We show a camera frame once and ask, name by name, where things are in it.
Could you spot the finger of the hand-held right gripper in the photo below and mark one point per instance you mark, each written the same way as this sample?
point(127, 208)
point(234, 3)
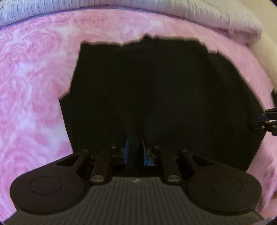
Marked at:
point(269, 113)
point(259, 126)

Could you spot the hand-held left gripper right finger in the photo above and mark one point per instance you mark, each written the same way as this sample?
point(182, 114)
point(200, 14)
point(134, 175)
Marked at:
point(145, 154)

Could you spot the white ribbed quilt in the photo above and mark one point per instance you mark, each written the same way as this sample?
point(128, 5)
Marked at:
point(108, 4)

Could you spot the black sweater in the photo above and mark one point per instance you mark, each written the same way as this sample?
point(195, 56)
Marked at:
point(151, 86)

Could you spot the white pillow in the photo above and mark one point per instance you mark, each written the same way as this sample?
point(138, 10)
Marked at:
point(270, 54)

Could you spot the pink floral blanket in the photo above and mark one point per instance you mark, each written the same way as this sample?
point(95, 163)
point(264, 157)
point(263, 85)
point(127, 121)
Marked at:
point(32, 86)

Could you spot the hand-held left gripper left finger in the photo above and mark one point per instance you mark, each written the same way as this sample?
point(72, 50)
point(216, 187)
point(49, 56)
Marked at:
point(126, 151)

